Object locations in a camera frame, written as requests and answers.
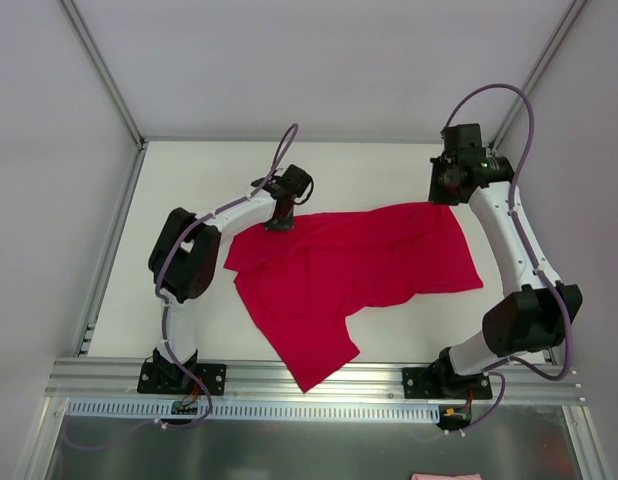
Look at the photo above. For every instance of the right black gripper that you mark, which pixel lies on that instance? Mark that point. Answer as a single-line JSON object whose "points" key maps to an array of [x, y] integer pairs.
{"points": [[440, 195]]}

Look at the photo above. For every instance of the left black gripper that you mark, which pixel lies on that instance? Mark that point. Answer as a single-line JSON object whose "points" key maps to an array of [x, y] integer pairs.
{"points": [[280, 222]]}

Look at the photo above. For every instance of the red t-shirt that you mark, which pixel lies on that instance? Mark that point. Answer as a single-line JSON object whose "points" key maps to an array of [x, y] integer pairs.
{"points": [[299, 287]]}

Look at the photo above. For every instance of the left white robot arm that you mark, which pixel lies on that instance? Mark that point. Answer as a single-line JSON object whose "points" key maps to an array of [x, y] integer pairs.
{"points": [[184, 258]]}

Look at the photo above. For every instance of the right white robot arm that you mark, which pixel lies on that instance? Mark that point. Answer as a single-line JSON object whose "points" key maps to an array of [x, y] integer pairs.
{"points": [[532, 324]]}

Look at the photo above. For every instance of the pink folded cloth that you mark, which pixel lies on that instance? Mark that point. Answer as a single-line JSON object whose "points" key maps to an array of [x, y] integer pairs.
{"points": [[427, 476]]}

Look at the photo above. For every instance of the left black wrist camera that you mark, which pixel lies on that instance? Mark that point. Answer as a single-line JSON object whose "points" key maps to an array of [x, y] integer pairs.
{"points": [[297, 183]]}

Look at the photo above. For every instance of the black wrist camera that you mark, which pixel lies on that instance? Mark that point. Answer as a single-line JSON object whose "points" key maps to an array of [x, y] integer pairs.
{"points": [[297, 183], [463, 142]]}

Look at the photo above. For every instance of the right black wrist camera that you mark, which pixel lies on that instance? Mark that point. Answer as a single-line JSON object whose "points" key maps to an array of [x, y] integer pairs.
{"points": [[463, 142]]}

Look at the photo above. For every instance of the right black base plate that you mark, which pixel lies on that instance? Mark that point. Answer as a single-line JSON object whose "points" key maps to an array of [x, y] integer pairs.
{"points": [[424, 383]]}

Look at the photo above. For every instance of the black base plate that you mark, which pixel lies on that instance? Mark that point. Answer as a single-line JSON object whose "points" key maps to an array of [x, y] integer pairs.
{"points": [[424, 383], [168, 379]]}

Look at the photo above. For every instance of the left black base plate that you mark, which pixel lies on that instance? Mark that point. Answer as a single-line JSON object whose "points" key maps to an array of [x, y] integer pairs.
{"points": [[168, 379]]}

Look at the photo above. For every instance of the right aluminium frame post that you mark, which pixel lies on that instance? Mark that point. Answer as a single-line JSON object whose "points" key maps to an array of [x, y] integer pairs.
{"points": [[550, 51]]}

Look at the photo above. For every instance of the aluminium frame post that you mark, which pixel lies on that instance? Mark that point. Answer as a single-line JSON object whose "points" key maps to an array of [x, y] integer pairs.
{"points": [[97, 61], [550, 51]]}

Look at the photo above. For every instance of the left aluminium frame post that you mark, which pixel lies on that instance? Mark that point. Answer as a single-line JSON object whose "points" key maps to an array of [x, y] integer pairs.
{"points": [[97, 61]]}

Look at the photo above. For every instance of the aluminium front rail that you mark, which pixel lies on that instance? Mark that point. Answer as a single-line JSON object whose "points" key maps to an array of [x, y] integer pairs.
{"points": [[268, 380]]}

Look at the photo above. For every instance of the slotted cable duct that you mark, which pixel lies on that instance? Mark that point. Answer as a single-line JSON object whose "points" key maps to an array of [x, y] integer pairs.
{"points": [[254, 410]]}

